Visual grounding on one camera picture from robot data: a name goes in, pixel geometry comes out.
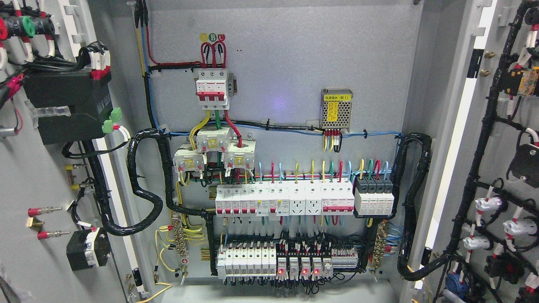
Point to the red white main breaker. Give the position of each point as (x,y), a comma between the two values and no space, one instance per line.
(214,88)

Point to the grey cabinet body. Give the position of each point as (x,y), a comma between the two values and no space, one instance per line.
(404,63)

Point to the black digital power meter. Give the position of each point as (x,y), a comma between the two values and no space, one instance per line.
(71,106)

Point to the black white surge protector block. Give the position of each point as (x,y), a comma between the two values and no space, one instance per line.
(374,198)

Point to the white current transformer group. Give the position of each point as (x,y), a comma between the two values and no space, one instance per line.
(214,144)

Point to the metal mesh power supply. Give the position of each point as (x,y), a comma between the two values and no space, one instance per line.
(336,108)

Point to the white lower breaker row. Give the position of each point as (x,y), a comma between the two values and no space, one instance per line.
(247,260)

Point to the white rotary selector switch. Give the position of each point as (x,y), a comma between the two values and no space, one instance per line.
(87,248)

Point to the red terminal connector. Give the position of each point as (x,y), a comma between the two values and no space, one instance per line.
(34,223)

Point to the white socket breaker row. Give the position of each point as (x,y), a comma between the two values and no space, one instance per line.
(278,199)

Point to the grey cabinet door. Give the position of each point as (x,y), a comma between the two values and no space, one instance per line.
(497,168)
(33,176)

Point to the yellow terminal connector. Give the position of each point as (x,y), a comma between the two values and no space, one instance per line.
(78,176)

